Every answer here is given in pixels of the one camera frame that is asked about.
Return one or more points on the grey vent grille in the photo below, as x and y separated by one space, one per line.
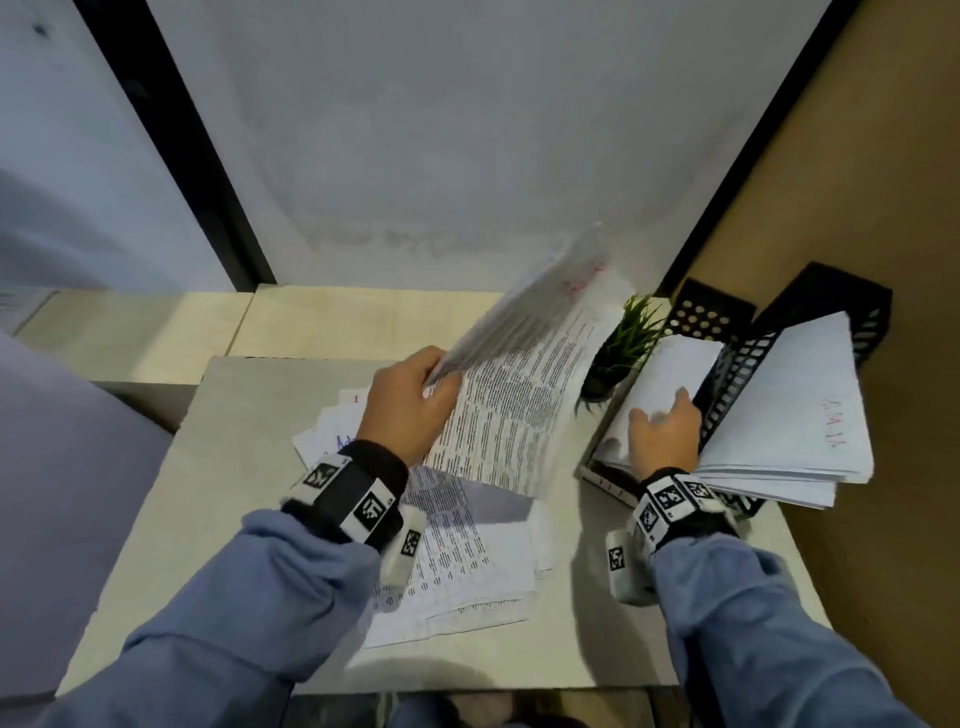
22 307

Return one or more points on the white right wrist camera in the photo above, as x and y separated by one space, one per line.
626 566

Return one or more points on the green potted plant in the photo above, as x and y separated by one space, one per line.
626 337

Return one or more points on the black wall post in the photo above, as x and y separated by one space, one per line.
180 142

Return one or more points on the black right wrist band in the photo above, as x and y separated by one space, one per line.
679 506

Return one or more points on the black corner trim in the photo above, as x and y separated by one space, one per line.
750 142

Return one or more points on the person's right forearm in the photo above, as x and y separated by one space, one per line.
765 645

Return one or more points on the black left wrist band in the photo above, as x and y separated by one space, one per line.
341 495

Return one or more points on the person's left hand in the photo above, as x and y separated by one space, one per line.
397 416

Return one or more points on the person's left forearm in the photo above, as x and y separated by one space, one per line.
225 622

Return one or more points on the pile of printed papers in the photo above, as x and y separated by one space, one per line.
465 547

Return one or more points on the black wrist band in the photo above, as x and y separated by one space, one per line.
679 506
341 495

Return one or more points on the person's right hand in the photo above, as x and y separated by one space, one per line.
664 442

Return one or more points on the grey partition panel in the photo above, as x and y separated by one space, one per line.
67 510

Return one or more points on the beige table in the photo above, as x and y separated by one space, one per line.
225 465

